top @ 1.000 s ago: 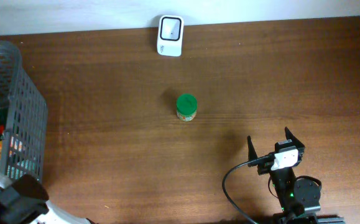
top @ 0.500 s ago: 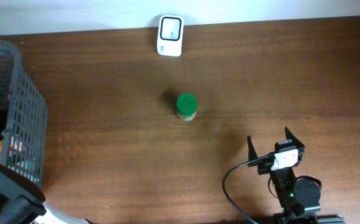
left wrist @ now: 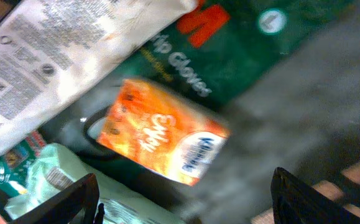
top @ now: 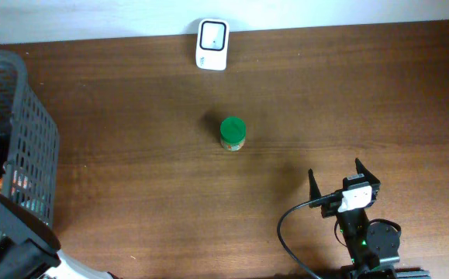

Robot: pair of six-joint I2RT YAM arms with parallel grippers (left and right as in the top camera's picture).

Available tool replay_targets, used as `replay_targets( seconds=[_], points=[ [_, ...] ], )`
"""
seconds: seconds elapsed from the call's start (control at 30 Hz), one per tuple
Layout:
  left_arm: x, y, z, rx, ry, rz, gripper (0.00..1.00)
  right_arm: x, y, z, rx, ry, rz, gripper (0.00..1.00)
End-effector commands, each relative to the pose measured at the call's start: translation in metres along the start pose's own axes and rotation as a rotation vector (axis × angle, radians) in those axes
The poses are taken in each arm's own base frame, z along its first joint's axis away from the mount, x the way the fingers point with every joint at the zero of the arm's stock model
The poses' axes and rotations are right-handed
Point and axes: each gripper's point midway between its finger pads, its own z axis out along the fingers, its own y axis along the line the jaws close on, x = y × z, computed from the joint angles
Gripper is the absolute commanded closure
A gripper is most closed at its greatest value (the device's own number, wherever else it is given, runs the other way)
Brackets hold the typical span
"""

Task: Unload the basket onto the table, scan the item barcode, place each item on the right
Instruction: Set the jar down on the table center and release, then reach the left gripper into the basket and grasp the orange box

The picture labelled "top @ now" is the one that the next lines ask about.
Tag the green lid seasoning jar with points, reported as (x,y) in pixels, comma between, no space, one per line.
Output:
(232,133)

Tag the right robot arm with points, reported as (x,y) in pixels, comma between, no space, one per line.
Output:
(373,245)

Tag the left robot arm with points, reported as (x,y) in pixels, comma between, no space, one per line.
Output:
(29,249)

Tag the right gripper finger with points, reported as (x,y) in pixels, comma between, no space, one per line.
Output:
(314,192)
(361,169)

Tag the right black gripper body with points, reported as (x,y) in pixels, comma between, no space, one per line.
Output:
(330,208)

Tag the grey plastic basket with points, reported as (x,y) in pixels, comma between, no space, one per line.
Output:
(29,142)

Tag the white barcode scanner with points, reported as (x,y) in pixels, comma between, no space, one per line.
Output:
(212,44)

